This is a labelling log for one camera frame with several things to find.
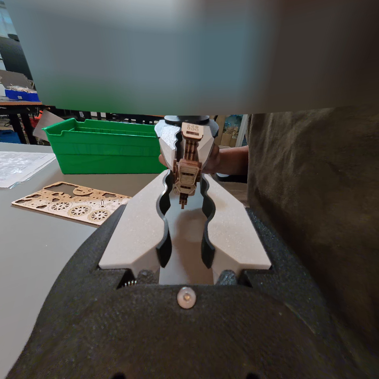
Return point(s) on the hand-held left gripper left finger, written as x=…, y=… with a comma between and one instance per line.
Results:
x=136, y=234

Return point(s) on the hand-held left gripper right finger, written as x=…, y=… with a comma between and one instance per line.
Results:
x=237, y=237

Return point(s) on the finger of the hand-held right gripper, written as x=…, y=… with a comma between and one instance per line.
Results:
x=168, y=145
x=205, y=148

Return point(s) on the wooden model assembly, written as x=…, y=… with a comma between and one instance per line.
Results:
x=188, y=174

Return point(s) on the wooden parts sheet with wheels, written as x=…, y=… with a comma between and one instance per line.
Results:
x=20, y=203

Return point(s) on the person's right forearm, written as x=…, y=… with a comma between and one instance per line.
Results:
x=237, y=160

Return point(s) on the grey desk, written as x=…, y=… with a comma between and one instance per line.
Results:
x=44, y=251

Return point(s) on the person's right hand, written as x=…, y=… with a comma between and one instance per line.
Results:
x=214, y=161

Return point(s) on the green plastic bin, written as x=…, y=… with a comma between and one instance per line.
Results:
x=103, y=160

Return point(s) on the person's olive clothing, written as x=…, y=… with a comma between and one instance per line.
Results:
x=311, y=207

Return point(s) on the grey cardboard panel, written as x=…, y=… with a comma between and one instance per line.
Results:
x=47, y=124

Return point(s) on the printed paper sheets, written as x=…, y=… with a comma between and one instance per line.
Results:
x=20, y=165

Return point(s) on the blue storage bin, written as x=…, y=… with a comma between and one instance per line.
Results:
x=20, y=95

